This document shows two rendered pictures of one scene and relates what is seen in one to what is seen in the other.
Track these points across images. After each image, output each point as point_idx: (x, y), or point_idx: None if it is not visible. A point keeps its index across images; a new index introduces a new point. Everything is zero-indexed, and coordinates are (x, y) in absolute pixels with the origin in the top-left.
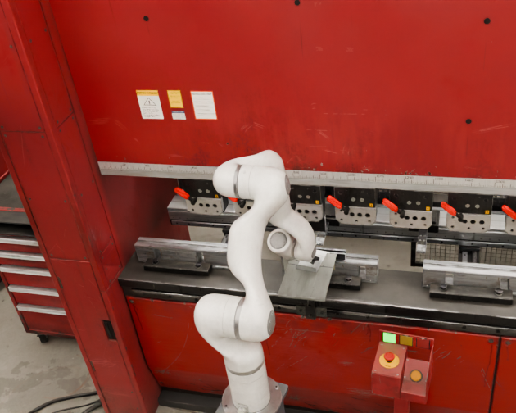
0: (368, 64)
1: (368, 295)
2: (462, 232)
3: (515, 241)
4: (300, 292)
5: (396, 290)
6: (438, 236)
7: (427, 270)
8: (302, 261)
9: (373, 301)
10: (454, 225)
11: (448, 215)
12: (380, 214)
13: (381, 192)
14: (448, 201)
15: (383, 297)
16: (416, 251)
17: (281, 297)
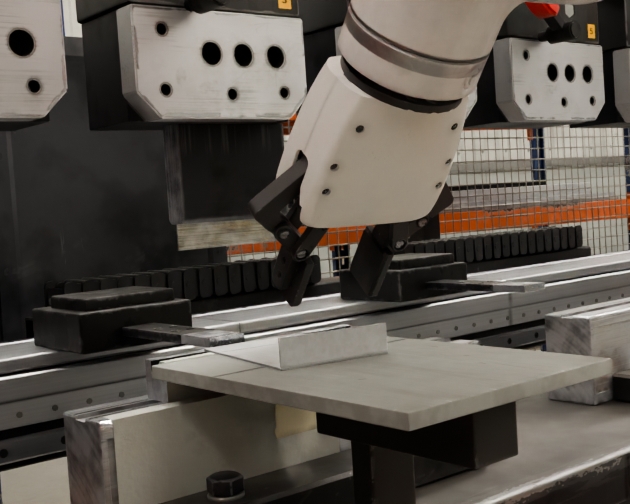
0: None
1: (533, 459)
2: (488, 301)
3: (579, 304)
4: (474, 379)
5: (563, 428)
6: (441, 333)
7: (599, 318)
8: (267, 358)
9: (582, 459)
10: None
11: None
12: (262, 311)
13: (212, 268)
14: (627, 4)
15: (574, 445)
16: (523, 285)
17: (429, 422)
